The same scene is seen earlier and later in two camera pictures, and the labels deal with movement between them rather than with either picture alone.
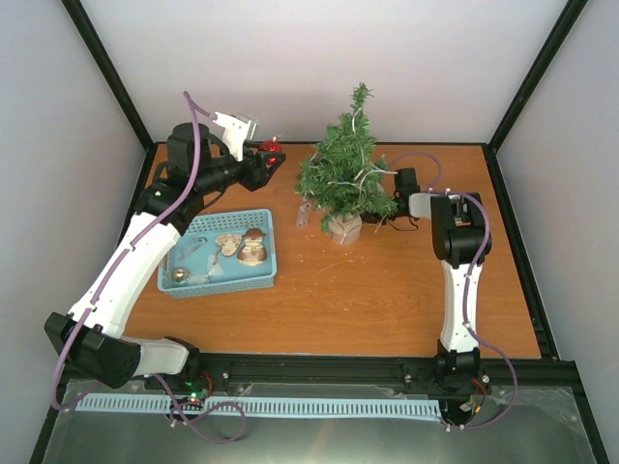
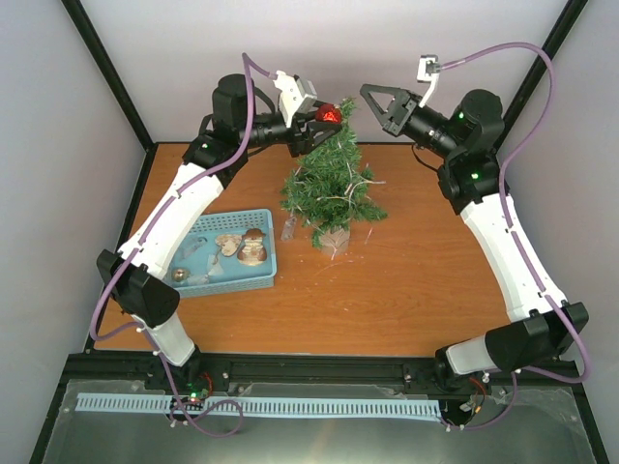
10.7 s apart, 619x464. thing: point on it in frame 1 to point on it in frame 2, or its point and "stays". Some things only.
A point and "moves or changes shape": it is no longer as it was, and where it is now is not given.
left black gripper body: (253, 179) to (300, 139)
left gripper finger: (273, 161) to (321, 130)
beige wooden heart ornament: (228, 244) stays
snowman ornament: (252, 252) stays
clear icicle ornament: (303, 215) to (288, 228)
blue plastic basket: (221, 254) stays
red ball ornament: (271, 145) to (328, 113)
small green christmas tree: (342, 180) moves or changes shape
